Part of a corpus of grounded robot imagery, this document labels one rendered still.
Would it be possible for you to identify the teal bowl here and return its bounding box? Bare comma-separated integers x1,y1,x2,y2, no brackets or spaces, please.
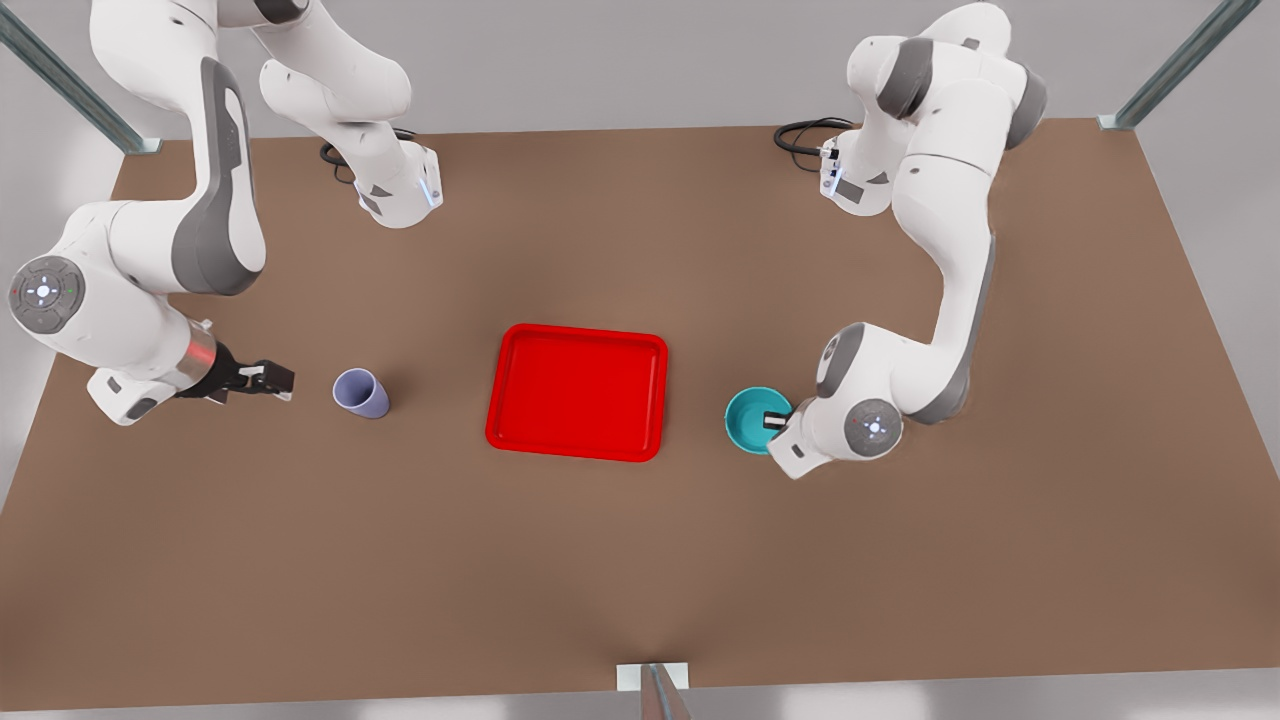
724,387,797,457

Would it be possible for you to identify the lavender cup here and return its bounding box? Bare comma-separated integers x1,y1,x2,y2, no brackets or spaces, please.
332,368,392,421

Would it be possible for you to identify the red rectangular tray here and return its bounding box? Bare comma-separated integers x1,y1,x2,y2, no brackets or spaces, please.
485,322,670,464

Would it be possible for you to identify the black cable loop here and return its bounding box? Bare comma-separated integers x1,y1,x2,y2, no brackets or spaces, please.
319,127,420,187
773,116,857,174

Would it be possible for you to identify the silver frame post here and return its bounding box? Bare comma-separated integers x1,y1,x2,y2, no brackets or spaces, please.
0,4,163,156
615,661,692,720
1097,0,1264,132

